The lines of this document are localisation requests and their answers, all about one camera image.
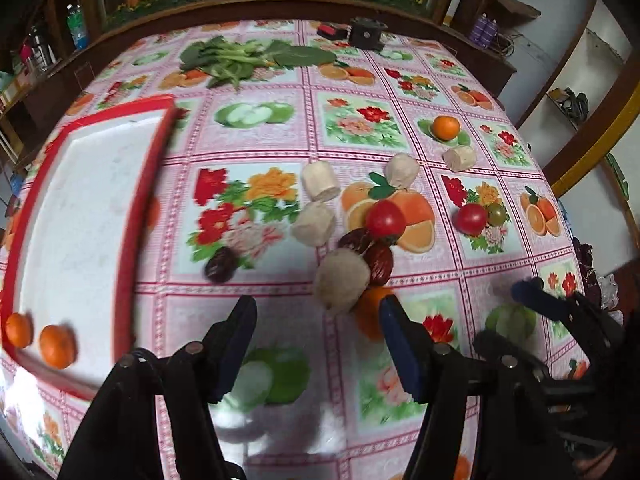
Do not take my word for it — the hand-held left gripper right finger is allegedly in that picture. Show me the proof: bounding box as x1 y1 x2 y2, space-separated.
378 295 576 480

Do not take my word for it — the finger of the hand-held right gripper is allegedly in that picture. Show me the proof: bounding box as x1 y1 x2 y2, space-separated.
511 277 628 363
472 329 566 386

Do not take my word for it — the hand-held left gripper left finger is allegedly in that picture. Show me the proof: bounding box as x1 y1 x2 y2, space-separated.
57 295 258 480

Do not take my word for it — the dark red date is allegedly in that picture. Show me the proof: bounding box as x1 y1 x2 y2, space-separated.
204 246 240 284
337 228 373 253
364 244 395 287

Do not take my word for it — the round pale root chunk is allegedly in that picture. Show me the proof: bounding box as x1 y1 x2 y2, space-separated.
313 249 372 317

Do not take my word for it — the red tomato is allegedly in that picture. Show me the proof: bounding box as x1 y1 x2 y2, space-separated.
454 203 489 235
365 201 407 239

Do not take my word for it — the red rimmed white tray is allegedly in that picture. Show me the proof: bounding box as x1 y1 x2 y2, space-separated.
0 94 183 401

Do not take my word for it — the dark patterned cloth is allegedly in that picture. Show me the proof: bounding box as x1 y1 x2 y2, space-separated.
570 237 640 326

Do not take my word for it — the floral fruit print tablecloth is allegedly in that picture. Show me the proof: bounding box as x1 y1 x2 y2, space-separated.
0 19 591 480

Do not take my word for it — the bunch of leafy greens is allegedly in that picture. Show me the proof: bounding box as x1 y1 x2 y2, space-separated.
178 35 338 91

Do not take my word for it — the brown cardboard piece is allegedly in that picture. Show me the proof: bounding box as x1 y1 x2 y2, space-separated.
492 0 542 20

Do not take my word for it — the black box device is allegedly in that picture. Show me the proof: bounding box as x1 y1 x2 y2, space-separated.
348 17 388 51

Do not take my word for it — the dark wooden sideboard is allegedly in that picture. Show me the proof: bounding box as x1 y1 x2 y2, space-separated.
0 0 518 161

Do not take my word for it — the red and black case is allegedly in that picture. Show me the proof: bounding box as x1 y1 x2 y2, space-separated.
316 23 351 42

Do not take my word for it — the steel thermos flask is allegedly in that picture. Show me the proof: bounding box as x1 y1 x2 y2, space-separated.
29 26 57 72

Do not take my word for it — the green label plastic bottle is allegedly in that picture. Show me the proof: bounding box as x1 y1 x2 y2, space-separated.
66 4 90 51

